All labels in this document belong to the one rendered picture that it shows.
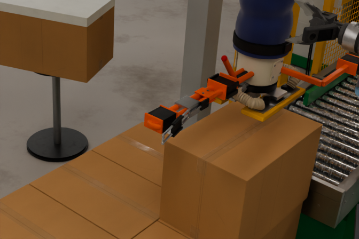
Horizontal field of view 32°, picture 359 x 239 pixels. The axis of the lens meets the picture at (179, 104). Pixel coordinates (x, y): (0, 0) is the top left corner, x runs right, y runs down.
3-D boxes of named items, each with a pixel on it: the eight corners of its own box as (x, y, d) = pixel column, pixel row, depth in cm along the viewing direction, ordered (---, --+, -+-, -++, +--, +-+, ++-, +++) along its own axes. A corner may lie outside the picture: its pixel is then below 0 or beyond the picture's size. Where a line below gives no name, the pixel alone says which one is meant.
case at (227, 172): (236, 163, 315) (247, 93, 296) (307, 198, 293) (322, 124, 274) (158, 218, 272) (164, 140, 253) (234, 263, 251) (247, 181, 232)
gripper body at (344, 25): (317, 31, 206) (351, 41, 200) (304, 37, 200) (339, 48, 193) (321, 8, 202) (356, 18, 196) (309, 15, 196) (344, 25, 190)
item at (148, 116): (160, 117, 213) (161, 104, 211) (177, 125, 210) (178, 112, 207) (143, 126, 207) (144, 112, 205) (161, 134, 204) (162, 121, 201)
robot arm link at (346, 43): (351, 56, 191) (358, 26, 186) (336, 52, 193) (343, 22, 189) (363, 48, 197) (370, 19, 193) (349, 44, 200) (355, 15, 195)
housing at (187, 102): (185, 106, 222) (186, 95, 220) (200, 112, 219) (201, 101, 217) (172, 113, 217) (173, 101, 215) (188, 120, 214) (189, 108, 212)
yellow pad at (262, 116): (284, 85, 266) (286, 74, 263) (305, 93, 261) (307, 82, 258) (240, 113, 242) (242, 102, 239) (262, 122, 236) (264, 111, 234)
